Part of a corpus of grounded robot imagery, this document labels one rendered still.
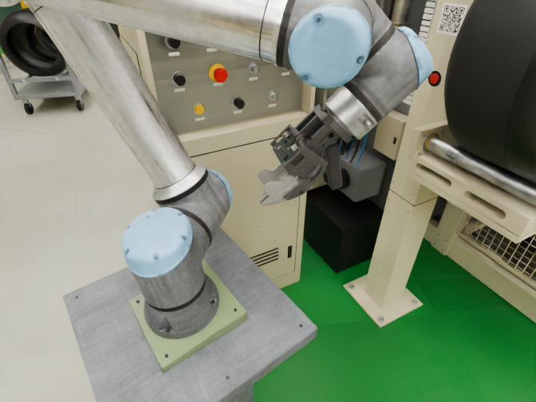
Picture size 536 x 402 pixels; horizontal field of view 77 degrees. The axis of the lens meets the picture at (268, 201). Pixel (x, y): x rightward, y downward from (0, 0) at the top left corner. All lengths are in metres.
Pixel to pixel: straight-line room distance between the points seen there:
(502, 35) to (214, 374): 0.92
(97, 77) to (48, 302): 1.43
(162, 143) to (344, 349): 1.17
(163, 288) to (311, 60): 0.55
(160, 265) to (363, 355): 1.10
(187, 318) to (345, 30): 0.68
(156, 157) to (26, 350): 1.27
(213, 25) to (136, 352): 0.74
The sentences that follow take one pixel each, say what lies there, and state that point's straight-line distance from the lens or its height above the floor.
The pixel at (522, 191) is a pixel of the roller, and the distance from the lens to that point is 1.02.
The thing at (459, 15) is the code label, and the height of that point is 1.23.
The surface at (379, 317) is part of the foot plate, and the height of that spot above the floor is 0.02.
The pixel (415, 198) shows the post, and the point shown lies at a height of 0.65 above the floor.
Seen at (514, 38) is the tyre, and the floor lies 1.24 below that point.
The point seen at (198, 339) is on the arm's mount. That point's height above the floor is 0.62.
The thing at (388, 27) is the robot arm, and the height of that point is 1.28.
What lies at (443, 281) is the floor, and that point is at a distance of 2.01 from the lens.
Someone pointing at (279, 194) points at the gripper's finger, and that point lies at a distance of 0.64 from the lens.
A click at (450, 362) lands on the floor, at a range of 1.73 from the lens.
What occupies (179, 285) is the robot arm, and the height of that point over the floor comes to 0.79.
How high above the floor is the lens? 1.37
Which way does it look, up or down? 36 degrees down
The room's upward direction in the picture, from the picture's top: straight up
